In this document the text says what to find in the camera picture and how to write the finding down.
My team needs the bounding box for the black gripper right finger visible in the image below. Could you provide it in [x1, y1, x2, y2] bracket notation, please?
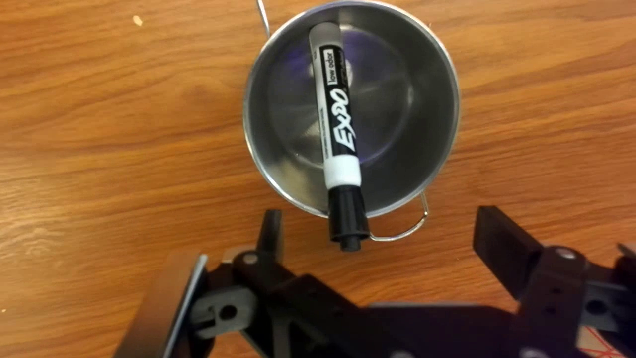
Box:
[471, 202, 594, 313]

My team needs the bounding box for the black Expo marker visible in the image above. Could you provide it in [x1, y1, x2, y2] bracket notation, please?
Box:
[306, 19, 371, 254]

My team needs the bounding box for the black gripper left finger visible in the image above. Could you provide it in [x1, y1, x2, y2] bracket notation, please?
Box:
[220, 206, 314, 299]

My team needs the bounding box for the small steel pot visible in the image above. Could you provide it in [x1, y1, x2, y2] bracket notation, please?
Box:
[240, 0, 463, 244]

